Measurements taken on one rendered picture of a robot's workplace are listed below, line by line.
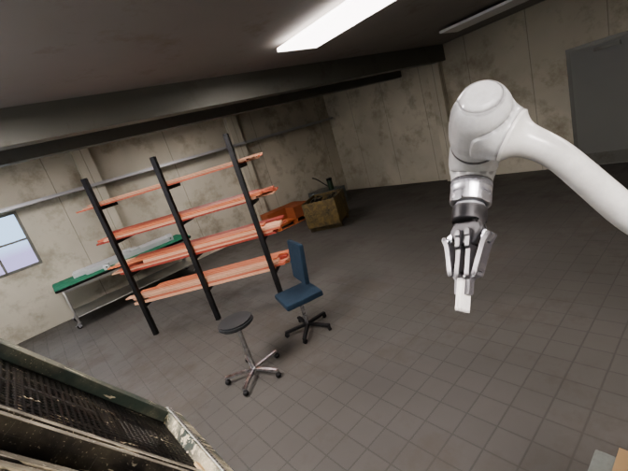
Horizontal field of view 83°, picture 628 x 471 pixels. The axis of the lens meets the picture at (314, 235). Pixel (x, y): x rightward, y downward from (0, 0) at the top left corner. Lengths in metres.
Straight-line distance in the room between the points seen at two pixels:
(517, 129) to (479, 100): 0.09
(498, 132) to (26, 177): 8.34
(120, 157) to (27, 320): 3.62
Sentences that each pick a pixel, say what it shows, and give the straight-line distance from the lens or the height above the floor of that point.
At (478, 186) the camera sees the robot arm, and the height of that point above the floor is 1.84.
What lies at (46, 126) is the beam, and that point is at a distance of 4.56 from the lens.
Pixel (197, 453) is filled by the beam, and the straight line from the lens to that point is 1.91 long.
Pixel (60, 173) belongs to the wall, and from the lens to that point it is 8.65.
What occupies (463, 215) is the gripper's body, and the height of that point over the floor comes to 1.79.
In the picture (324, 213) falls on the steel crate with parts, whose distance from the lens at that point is 7.78.
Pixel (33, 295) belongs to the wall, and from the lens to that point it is 8.69.
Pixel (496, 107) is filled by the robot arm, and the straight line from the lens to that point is 0.72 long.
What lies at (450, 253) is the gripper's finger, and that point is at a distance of 0.87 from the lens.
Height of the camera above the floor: 2.05
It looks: 15 degrees down
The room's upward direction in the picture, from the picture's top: 17 degrees counter-clockwise
